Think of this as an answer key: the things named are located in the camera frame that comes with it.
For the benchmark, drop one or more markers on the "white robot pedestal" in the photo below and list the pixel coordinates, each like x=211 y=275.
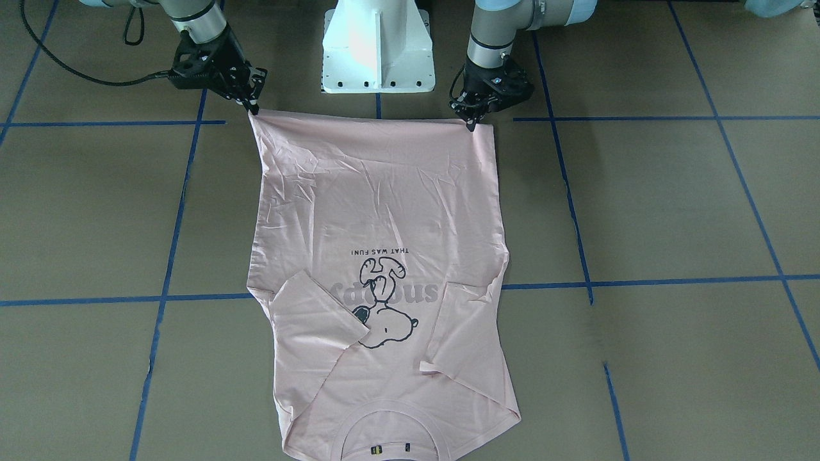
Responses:
x=377 y=47

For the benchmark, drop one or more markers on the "pink printed t-shirt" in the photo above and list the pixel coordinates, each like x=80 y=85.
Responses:
x=379 y=258

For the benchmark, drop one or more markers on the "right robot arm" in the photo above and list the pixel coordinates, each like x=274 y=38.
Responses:
x=204 y=20

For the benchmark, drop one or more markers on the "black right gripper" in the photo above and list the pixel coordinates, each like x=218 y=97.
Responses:
x=229 y=62

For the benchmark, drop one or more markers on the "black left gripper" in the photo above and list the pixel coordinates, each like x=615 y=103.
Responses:
x=476 y=78

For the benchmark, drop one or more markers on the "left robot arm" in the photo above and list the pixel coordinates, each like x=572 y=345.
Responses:
x=495 y=23

